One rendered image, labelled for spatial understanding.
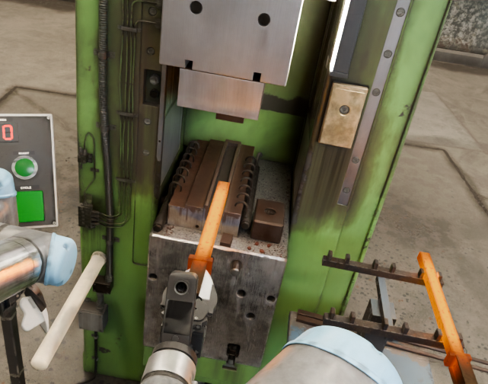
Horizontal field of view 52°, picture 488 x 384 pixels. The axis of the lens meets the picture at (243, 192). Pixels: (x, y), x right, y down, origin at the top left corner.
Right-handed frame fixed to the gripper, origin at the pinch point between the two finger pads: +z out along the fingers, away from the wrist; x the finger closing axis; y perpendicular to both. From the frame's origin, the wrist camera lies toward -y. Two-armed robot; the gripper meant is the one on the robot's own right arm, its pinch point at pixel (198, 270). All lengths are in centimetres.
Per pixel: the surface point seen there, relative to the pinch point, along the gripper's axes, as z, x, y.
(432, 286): 28, 55, 17
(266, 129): 90, 8, 9
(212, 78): 41.2, -6.4, -22.5
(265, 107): 90, 6, 1
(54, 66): 375, -202, 104
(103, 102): 53, -37, -7
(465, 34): 661, 257, 68
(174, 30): 41, -16, -32
